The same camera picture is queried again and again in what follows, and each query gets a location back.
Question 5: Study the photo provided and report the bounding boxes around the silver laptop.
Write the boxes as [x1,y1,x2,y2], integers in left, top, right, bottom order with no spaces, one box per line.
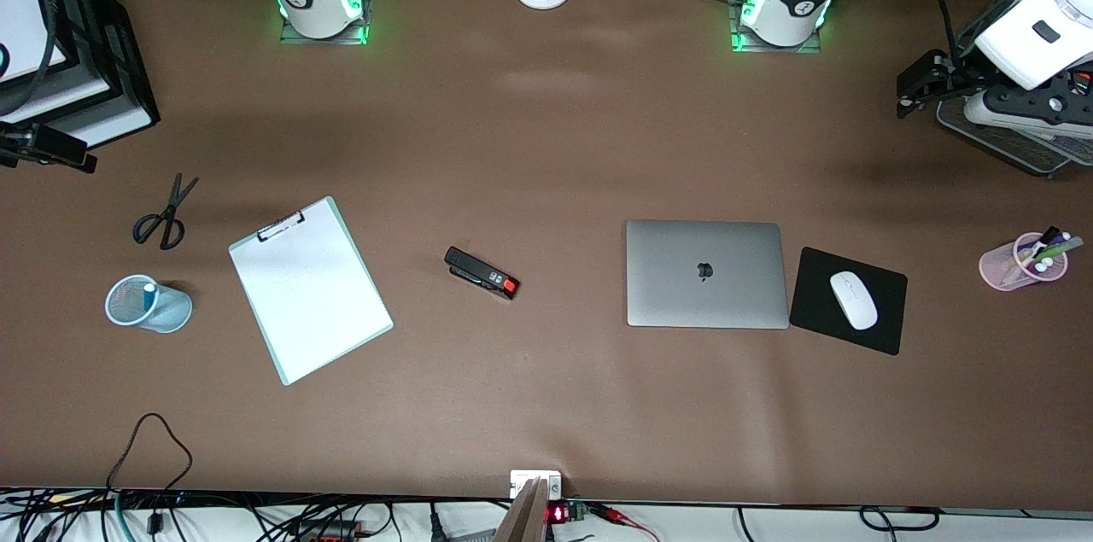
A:
[626,220,790,329]

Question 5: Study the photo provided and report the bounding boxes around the black capped marker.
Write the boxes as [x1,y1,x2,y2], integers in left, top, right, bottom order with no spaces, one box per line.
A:
[1025,226,1062,259]

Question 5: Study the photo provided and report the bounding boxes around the green marker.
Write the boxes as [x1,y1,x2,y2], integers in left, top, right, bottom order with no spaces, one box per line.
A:
[1035,236,1085,263]

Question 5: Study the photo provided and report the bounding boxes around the black stacked document tray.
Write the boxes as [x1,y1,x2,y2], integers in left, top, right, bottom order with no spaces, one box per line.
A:
[0,0,161,147]

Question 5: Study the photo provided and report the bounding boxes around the black scissors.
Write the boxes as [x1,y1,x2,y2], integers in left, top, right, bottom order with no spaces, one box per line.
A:
[132,173,200,251]

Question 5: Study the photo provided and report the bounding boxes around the black mesh desk organizer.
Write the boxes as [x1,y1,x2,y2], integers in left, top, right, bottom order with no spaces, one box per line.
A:
[937,98,1093,178]

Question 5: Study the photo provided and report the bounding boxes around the white paper stack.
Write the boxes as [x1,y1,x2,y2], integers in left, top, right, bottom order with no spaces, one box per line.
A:
[0,0,67,82]

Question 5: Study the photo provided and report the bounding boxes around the blue mesh pen cup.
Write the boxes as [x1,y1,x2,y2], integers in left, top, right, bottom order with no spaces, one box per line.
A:
[105,274,194,335]

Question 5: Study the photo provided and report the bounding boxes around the pink mesh pen cup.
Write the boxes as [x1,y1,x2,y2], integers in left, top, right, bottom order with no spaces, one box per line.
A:
[979,232,1070,293]

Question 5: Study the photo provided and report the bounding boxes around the white computer mouse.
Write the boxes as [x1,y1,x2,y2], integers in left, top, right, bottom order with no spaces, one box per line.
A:
[830,271,880,331]

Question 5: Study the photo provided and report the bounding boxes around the black mouse pad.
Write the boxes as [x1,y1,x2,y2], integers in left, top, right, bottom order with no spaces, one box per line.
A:
[789,247,908,356]

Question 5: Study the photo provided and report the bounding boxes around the light green clipboard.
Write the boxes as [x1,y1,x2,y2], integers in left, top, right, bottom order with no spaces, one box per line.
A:
[228,196,395,387]

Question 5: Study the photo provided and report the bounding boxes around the white clipped paper sheet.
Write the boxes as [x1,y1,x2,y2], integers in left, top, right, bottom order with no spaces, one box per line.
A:
[231,202,390,383]

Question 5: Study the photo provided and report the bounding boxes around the black stapler with red tip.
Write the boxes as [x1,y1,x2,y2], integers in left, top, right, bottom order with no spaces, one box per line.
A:
[444,246,521,301]

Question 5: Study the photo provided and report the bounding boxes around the small white box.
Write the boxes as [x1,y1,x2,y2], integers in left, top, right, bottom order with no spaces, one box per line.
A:
[510,470,563,500]

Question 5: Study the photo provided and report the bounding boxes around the wooden stand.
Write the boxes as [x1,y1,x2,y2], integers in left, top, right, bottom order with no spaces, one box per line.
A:
[494,476,552,542]

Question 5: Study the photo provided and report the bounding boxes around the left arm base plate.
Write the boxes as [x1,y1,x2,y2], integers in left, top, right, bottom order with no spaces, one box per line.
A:
[730,0,823,55]

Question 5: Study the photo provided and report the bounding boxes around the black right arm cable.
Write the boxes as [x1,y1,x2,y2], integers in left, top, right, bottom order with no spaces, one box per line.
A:
[0,0,59,118]

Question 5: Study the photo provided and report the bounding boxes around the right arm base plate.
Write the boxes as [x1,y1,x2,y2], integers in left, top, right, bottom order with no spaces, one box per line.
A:
[280,0,371,46]

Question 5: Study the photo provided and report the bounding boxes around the thin black looped cable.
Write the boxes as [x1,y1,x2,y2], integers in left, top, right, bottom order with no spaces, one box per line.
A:
[107,412,194,498]

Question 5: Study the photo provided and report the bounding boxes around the black cable tangle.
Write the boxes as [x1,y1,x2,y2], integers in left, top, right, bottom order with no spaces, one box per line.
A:
[0,487,428,542]

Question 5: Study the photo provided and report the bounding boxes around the red cable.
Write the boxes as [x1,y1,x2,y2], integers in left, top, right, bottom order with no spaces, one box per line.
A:
[589,504,660,542]

